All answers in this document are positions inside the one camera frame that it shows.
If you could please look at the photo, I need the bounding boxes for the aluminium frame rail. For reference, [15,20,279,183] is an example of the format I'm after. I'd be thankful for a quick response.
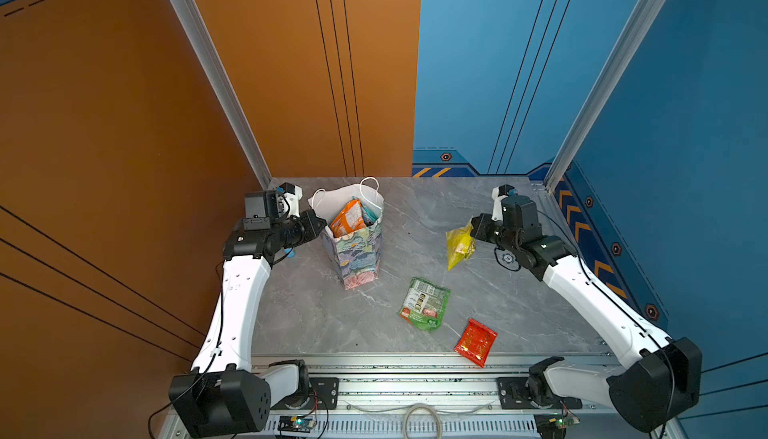
[157,351,688,439]

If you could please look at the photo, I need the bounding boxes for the white cable loop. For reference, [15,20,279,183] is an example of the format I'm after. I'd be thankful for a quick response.
[344,401,499,439]

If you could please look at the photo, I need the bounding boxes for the red snack packet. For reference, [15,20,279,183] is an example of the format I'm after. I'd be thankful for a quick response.
[454,318,498,368]

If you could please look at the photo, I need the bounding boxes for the orange snack bag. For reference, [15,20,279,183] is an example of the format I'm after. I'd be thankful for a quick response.
[330,198,368,238]

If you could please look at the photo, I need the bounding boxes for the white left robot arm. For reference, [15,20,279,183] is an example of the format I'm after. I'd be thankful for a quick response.
[169,183,326,438]

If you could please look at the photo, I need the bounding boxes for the floral paper gift bag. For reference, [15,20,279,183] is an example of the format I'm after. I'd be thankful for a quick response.
[308,176,384,290]

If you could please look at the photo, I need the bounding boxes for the green circuit board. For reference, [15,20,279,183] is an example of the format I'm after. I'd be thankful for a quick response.
[276,415,319,438]

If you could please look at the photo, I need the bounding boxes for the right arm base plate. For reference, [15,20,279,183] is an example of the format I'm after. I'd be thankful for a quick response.
[496,376,583,410]

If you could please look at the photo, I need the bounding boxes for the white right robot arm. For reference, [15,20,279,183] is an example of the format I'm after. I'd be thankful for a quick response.
[471,214,702,433]

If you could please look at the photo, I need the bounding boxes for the green snack bag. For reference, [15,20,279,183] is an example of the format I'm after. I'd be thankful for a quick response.
[399,277,451,332]

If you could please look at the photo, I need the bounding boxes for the right circuit board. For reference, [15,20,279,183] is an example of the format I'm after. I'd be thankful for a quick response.
[534,413,581,439]

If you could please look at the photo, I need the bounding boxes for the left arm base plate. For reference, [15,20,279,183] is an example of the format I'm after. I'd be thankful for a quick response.
[271,377,340,411]

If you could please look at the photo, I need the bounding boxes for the teal Fox's candy bag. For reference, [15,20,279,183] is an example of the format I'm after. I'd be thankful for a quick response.
[360,201,378,227]

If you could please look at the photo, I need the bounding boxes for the yellow snack bag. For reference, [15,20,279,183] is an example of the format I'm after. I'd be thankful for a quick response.
[446,222,476,270]

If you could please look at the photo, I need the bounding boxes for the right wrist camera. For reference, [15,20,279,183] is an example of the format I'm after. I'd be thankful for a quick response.
[491,184,516,221]

